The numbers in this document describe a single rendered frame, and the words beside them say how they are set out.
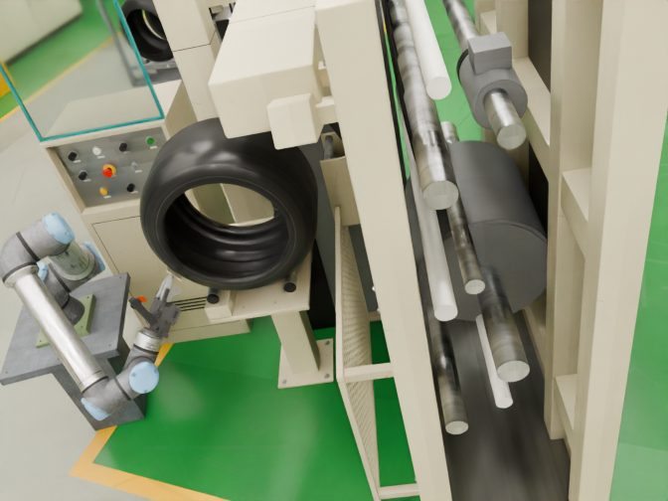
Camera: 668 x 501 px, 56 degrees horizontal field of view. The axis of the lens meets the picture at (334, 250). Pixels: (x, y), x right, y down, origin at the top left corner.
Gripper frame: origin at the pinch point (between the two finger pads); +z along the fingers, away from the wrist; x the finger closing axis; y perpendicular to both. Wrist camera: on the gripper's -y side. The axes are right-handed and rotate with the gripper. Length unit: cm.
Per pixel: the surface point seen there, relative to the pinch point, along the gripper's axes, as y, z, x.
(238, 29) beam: -24, 71, 46
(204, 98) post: -12, 60, -1
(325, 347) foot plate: 106, -10, -54
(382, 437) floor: 114, -34, 0
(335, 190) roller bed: 41, 50, 12
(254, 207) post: 25.7, 35.3, -13.9
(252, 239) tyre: 27.8, 23.5, -9.2
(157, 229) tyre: -12.6, 13.7, 9.6
